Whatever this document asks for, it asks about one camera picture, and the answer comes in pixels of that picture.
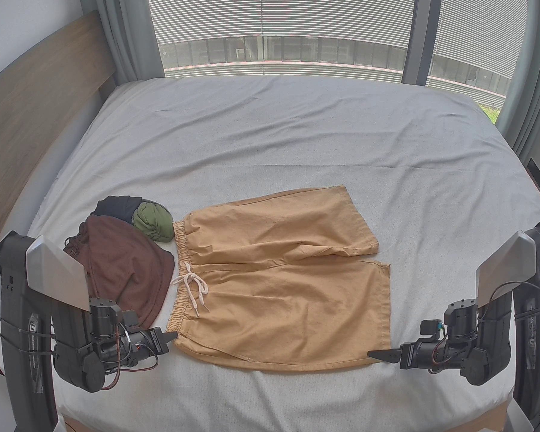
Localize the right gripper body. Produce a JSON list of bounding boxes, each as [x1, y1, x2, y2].
[[398, 340, 447, 371]]

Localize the grey-green curtain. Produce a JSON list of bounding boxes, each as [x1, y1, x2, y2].
[[76, 0, 166, 85], [495, 0, 540, 166]]

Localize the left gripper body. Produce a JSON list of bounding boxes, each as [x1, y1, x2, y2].
[[126, 326, 170, 369]]

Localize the black garment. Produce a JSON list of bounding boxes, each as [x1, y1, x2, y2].
[[92, 194, 141, 224]]

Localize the window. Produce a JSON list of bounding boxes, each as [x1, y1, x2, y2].
[[144, 0, 529, 107]]

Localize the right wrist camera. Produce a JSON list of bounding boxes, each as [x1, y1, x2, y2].
[[420, 318, 445, 342]]

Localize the tan shorts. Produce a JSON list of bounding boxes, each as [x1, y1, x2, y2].
[[169, 184, 392, 374]]

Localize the brown garment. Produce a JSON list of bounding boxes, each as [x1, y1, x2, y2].
[[63, 214, 176, 330]]

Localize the bed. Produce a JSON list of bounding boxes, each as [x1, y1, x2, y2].
[[0, 9, 540, 432]]

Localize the green garment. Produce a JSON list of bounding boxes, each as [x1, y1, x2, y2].
[[132, 199, 175, 245]]

